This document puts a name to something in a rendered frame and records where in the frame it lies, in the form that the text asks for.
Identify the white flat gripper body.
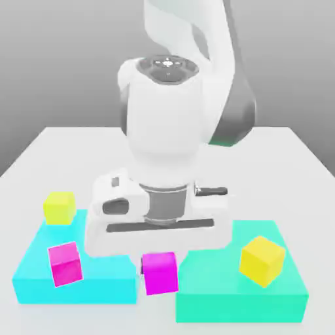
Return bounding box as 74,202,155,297
84,199,233,258

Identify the small pink cube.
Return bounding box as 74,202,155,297
47,241,84,288

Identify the small magenta cube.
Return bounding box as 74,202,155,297
140,251,180,296

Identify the small lime yellow cube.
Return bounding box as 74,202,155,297
43,191,77,226

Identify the large cyan box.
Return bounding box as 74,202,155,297
11,208,139,305

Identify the large turquoise box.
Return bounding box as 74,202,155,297
175,219,310,325

